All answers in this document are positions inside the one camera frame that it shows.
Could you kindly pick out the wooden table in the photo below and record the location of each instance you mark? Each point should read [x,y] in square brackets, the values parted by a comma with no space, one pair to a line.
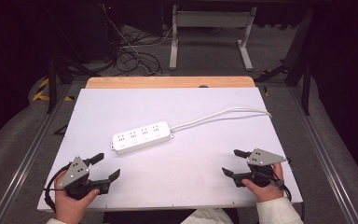
[167,82]

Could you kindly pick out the white power strip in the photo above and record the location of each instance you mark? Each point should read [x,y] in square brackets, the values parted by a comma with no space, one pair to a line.
[141,137]

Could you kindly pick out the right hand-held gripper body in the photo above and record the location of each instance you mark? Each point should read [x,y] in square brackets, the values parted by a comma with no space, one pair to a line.
[262,158]

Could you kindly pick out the white metal table frame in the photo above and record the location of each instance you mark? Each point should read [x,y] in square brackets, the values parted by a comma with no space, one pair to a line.
[211,19]

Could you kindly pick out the black equipment cabinet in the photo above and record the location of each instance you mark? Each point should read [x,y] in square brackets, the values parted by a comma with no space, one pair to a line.
[101,31]

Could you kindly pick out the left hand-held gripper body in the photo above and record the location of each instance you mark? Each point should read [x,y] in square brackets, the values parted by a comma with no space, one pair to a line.
[74,172]

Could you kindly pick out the yellow black hazard tape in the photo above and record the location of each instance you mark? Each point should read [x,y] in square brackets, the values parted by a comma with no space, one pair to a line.
[42,95]

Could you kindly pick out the person's right hand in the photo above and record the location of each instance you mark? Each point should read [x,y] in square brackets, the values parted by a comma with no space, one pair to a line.
[268,192]

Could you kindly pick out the person's light clothing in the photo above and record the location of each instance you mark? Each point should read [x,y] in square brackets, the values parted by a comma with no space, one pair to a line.
[208,217]

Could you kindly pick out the black metal tripod stand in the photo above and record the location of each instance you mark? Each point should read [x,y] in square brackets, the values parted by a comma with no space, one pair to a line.
[52,84]
[306,87]

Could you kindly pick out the person's left hand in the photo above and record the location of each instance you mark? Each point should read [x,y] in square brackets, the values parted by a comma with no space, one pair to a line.
[70,208]

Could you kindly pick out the aluminium floor rail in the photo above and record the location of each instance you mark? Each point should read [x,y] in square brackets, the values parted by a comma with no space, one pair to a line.
[326,158]
[28,158]

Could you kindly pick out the white board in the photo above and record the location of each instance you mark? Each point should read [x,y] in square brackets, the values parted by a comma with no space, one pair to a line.
[174,174]

